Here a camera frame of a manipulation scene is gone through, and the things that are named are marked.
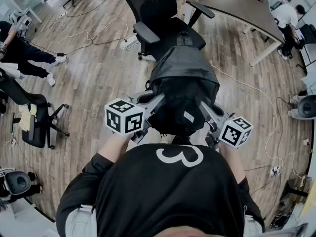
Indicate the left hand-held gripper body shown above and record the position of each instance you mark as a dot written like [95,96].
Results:
[123,117]

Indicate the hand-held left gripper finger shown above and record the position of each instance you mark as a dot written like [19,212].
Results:
[156,101]
[158,107]

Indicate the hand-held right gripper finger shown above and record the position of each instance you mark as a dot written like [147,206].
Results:
[207,116]
[209,112]

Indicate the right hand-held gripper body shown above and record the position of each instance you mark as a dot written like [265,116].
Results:
[235,132]

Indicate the black backpack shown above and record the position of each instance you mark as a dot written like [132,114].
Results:
[185,65]

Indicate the black mesh office chair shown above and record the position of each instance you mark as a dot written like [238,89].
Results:
[172,31]

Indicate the person's left forearm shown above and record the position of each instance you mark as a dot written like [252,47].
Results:
[114,149]

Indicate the person's right forearm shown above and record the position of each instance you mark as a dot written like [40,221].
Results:
[232,162]

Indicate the white power strip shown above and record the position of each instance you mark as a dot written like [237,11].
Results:
[274,171]
[63,14]

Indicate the grey round device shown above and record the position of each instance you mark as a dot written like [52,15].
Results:
[17,183]
[307,106]

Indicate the person's black printed shirt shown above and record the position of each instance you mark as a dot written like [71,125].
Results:
[160,194]

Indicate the pale yellow cloth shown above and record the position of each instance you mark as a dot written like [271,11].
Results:
[24,120]

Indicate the dark brown table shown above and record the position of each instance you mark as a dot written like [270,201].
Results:
[234,1]

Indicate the small white table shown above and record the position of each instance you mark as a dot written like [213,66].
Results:
[34,16]

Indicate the white desk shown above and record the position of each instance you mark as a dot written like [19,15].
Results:
[19,221]

